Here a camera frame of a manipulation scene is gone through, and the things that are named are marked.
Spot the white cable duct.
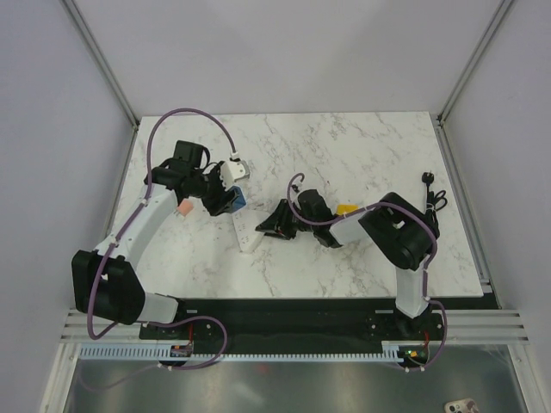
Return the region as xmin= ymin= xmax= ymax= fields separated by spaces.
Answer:
xmin=79 ymin=343 xmax=403 ymax=363

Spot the aluminium frame post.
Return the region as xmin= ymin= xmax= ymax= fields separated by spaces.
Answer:
xmin=433 ymin=0 xmax=517 ymax=127
xmin=59 ymin=0 xmax=139 ymax=132

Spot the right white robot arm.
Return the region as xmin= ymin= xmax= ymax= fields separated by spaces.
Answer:
xmin=256 ymin=189 xmax=439 ymax=339

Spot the white power strip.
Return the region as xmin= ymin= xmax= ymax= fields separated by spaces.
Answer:
xmin=232 ymin=207 xmax=269 ymax=254

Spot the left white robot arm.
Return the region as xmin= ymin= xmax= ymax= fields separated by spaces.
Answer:
xmin=71 ymin=141 xmax=250 ymax=338

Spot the blue cube adapter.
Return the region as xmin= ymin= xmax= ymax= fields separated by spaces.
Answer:
xmin=232 ymin=186 xmax=246 ymax=213

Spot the black power strip cord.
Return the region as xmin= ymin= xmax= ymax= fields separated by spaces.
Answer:
xmin=419 ymin=171 xmax=449 ymax=237

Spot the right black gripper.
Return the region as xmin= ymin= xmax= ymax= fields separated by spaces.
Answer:
xmin=257 ymin=200 xmax=317 ymax=241

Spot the yellow cube adapter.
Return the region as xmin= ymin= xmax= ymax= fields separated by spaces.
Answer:
xmin=336 ymin=204 xmax=358 ymax=216

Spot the pink charger plug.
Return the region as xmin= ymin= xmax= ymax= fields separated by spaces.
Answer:
xmin=176 ymin=200 xmax=194 ymax=217

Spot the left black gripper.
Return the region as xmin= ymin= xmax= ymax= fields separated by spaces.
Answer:
xmin=190 ymin=162 xmax=239 ymax=218

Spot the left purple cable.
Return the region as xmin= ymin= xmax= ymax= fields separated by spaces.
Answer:
xmin=85 ymin=107 xmax=240 ymax=341

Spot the right aluminium frame post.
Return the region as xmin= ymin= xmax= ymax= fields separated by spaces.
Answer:
xmin=433 ymin=0 xmax=517 ymax=127

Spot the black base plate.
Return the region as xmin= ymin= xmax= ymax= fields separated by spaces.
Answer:
xmin=139 ymin=298 xmax=443 ymax=354

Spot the left aluminium frame post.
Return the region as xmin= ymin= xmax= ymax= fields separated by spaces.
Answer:
xmin=59 ymin=0 xmax=139 ymax=132

